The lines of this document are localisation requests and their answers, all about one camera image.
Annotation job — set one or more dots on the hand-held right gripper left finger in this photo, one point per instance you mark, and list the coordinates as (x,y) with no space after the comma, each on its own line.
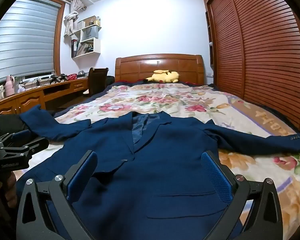
(81,177)

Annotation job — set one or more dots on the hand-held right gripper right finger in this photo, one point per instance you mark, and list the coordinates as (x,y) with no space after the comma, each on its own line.
(215,177)

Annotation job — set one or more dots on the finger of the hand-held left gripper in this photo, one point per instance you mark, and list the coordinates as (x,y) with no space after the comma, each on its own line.
(22,135)
(27,147)

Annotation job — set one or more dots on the navy blue suit jacket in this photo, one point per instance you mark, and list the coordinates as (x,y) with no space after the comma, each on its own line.
(152,160)

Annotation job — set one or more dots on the person's left hand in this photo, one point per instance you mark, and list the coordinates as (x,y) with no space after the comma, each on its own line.
(12,192)

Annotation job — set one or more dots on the black cloth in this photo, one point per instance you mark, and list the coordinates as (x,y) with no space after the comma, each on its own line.
(7,123)

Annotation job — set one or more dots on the wooden desk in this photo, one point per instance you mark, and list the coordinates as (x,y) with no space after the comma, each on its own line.
(30,100)

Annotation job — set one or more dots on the pink bottle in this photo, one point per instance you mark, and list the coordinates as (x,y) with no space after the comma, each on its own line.
(10,87)

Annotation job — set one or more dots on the black stand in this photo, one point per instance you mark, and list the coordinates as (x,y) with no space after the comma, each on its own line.
(57,78)

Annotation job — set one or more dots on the red basket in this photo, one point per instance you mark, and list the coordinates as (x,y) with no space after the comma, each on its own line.
(71,77)

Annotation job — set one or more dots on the grey case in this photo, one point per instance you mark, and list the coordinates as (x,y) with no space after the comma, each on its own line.
(81,73)

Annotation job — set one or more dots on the floral printed blanket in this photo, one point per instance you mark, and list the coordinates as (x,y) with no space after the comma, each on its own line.
(165,100)

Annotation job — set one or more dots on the dark brown chair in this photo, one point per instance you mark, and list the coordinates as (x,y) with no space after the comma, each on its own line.
(97,80)

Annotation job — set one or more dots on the grey window blind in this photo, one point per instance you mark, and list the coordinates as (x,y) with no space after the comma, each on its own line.
(22,37)

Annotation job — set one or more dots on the stack of books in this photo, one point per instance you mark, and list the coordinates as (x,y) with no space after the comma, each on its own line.
(83,48)

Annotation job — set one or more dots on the yellow plush toy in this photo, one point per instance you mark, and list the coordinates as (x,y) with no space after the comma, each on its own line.
(165,76)

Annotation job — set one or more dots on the grey paper bag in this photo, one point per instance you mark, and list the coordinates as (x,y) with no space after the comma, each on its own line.
(90,35)

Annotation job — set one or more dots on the beige tied curtain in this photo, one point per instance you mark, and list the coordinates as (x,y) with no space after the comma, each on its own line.
(70,22)

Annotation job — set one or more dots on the cardboard box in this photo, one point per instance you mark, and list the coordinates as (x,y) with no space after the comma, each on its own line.
(86,21)

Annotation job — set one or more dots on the wooden louvred wardrobe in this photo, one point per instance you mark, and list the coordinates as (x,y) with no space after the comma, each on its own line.
(265,55)

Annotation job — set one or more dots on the wooden window frame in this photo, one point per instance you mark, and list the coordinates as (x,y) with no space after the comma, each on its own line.
(58,42)

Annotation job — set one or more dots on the white wall shelf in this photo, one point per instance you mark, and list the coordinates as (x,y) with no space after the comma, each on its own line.
(96,46)

